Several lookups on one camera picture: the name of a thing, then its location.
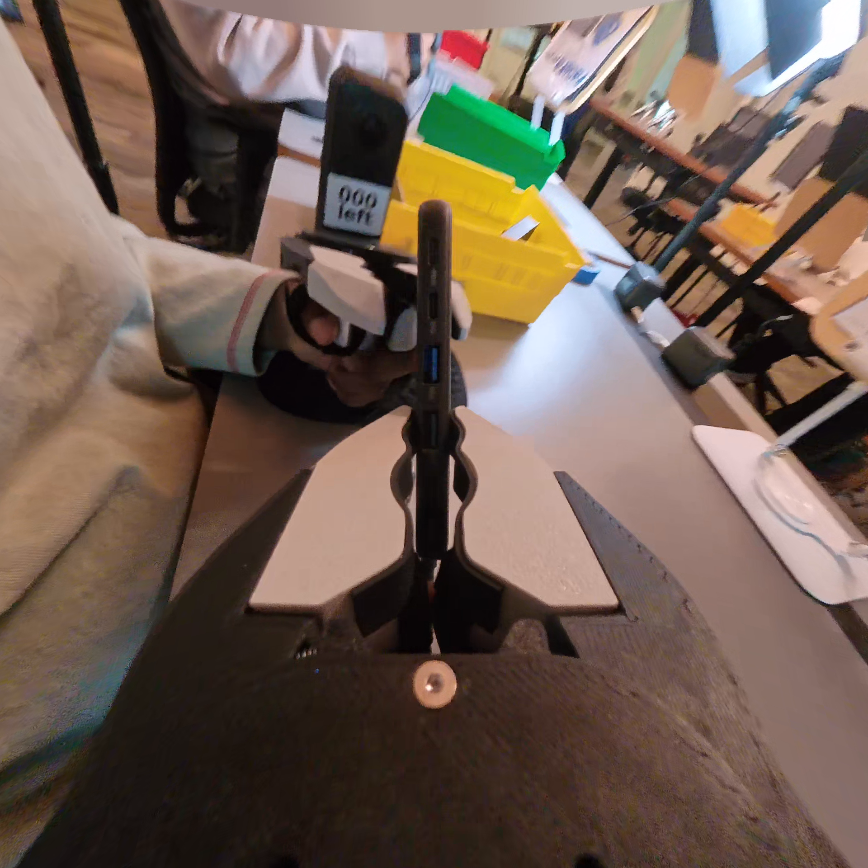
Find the black pole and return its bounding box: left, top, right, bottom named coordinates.
left=33, top=0, right=121, bottom=216

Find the green plastic bin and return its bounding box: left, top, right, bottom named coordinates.
left=415, top=85, right=567, bottom=192

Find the black quilted pad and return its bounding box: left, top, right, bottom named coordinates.
left=256, top=351, right=470, bottom=426

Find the yellow plastic bin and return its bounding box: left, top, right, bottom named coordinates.
left=382, top=139, right=590, bottom=328

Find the person's left hand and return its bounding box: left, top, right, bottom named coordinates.
left=254, top=277, right=416, bottom=409

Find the small yellow bin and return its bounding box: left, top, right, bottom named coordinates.
left=719, top=203, right=774, bottom=248

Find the grey usb hub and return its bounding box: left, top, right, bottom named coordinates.
left=412, top=198, right=457, bottom=565

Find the black power adapter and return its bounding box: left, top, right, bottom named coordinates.
left=613, top=261, right=670, bottom=314
left=661, top=325, right=738, bottom=389

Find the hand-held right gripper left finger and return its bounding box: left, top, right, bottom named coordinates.
left=248, top=406, right=416, bottom=610

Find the person's beige sweatshirt torso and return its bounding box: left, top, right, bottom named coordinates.
left=0, top=19, right=225, bottom=849

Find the black office chair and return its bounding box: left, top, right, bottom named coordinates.
left=118, top=0, right=286, bottom=253

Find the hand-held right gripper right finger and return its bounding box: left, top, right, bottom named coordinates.
left=448, top=406, right=621, bottom=617

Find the person's left forearm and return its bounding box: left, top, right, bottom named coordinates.
left=129, top=224, right=301, bottom=378

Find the red plastic bin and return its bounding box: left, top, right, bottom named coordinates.
left=437, top=29, right=491, bottom=69

